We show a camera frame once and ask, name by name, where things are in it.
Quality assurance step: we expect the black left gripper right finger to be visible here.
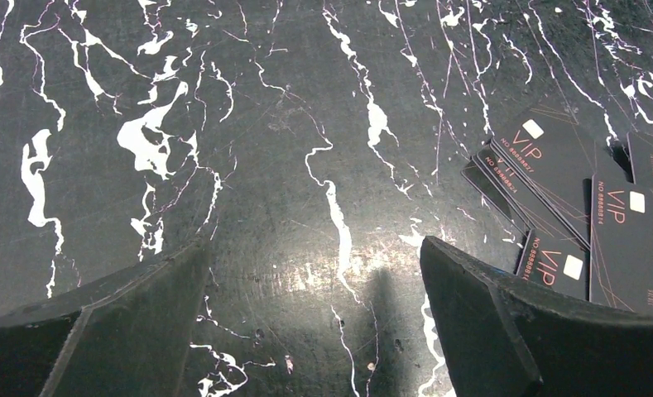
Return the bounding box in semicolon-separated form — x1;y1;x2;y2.
420;236;653;396

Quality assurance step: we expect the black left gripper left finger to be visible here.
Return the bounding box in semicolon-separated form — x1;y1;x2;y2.
0;242;209;396

